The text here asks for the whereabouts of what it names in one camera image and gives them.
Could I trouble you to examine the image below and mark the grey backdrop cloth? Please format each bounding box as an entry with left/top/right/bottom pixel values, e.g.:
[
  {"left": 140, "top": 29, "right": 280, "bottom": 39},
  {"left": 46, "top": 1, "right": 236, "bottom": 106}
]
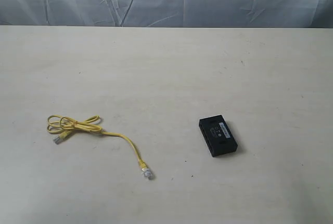
[{"left": 1, "top": 0, "right": 332, "bottom": 28}]

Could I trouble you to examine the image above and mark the yellow ethernet cable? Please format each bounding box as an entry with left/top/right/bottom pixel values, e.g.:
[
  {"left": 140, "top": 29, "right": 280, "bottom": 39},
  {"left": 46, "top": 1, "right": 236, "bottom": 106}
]
[{"left": 46, "top": 115, "right": 154, "bottom": 180}]

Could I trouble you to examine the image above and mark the black network switch box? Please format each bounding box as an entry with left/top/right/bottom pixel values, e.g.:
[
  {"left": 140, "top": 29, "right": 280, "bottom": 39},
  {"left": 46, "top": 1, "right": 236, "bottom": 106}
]
[{"left": 198, "top": 115, "right": 238, "bottom": 157}]

